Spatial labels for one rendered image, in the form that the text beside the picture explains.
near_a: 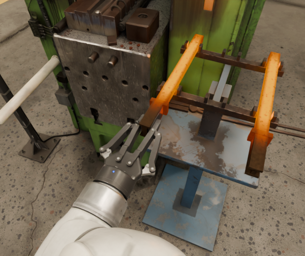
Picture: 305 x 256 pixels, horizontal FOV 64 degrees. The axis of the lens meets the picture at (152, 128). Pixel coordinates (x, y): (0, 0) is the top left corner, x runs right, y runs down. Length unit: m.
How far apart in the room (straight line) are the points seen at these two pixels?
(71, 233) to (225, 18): 0.81
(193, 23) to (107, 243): 0.83
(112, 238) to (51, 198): 1.34
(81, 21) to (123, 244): 0.83
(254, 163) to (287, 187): 1.22
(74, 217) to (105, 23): 0.68
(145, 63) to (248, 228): 1.08
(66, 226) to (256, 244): 1.24
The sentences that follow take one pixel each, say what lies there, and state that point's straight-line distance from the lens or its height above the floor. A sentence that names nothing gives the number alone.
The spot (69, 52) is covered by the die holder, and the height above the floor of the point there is 0.85.
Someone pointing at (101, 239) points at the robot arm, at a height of 1.11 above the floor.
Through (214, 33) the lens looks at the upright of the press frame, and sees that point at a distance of 0.99.
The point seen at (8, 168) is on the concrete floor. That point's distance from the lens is 1.85.
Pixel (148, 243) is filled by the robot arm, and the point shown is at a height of 1.12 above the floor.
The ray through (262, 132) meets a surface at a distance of 0.59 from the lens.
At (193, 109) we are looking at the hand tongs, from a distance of 0.95.
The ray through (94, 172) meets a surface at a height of 0.00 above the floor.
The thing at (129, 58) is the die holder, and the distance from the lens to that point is 0.89.
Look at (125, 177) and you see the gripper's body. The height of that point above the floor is 0.99.
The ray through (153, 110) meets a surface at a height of 0.98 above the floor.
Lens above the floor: 1.40
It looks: 52 degrees down
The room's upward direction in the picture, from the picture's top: straight up
